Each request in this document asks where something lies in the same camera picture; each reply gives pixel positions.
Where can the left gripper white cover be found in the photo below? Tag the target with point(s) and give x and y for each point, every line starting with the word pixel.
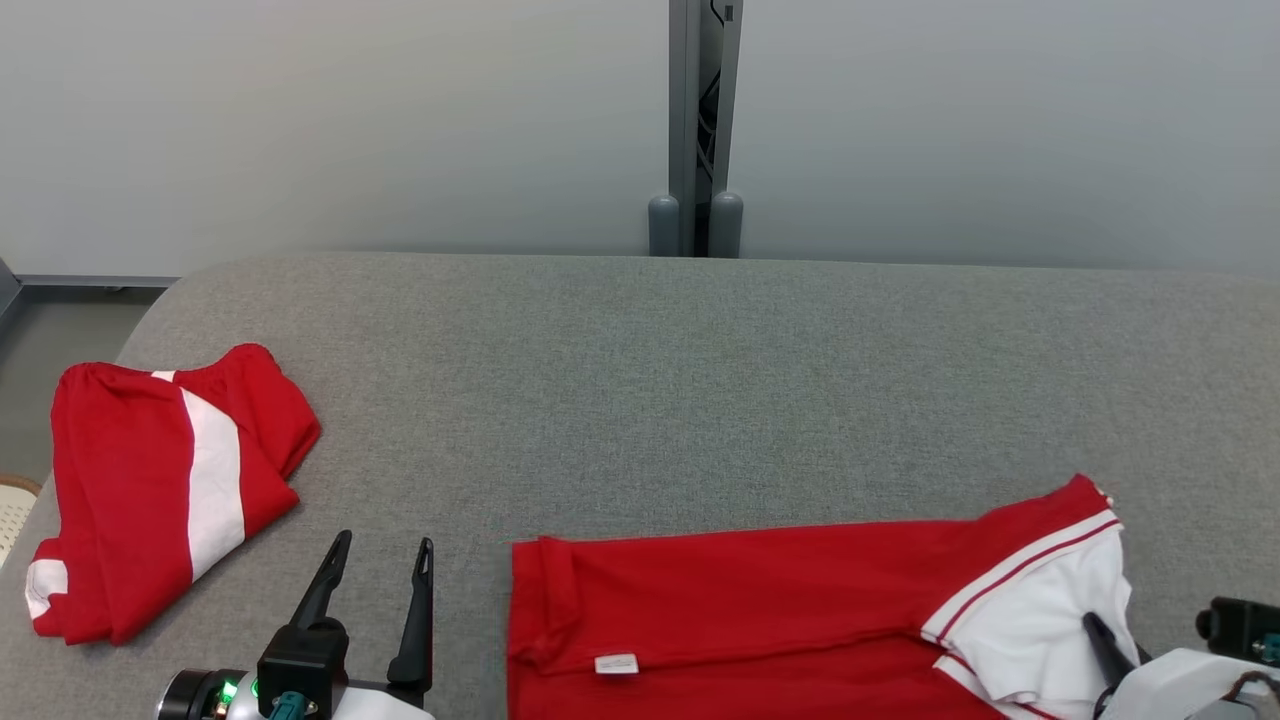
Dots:
pixel 380 705

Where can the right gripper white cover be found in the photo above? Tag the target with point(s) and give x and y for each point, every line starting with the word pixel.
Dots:
pixel 1170 690

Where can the red shorts white stripe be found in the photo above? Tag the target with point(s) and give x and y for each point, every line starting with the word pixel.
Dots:
pixel 120 480

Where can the red basketball jersey white trim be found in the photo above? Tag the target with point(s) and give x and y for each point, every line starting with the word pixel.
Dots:
pixel 750 600

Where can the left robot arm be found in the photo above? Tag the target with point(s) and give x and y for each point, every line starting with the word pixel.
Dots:
pixel 195 700

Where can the beige woven basket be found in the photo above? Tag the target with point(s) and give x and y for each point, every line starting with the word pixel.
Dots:
pixel 15 520

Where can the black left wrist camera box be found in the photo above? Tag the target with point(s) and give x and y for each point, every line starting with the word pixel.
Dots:
pixel 300 660

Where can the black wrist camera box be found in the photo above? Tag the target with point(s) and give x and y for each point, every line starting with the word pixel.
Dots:
pixel 300 660
pixel 1235 625

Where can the teal left camera connector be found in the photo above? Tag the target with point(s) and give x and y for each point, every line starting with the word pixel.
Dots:
pixel 295 708

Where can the teal camera connector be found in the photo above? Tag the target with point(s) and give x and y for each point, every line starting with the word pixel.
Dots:
pixel 1272 648
pixel 295 708

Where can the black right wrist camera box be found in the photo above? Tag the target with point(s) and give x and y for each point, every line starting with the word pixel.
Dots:
pixel 1235 625

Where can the teal right camera connector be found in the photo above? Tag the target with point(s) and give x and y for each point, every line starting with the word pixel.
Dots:
pixel 1272 648

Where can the grey partition post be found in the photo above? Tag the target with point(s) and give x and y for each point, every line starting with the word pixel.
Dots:
pixel 685 120

